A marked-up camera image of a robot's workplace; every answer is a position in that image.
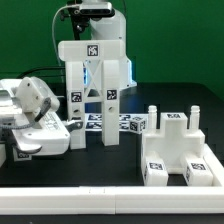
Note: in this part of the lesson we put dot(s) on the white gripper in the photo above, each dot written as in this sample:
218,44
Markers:
47,137

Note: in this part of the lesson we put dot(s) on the white chair back part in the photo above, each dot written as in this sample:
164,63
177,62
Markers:
93,76

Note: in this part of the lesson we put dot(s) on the white chair seat part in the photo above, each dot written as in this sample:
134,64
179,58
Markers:
176,135

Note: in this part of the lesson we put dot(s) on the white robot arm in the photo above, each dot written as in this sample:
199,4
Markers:
12,117

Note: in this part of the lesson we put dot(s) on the printed marker sheet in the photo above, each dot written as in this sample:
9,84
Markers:
93,121

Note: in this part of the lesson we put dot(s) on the small white tagged cube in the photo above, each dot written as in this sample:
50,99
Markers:
20,156

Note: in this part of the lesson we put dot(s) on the white block left edge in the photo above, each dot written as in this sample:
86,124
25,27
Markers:
2,154

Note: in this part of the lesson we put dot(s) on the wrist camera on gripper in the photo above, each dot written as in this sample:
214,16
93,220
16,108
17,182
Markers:
32,92

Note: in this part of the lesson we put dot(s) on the white frame wall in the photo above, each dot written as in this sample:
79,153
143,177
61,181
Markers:
118,200

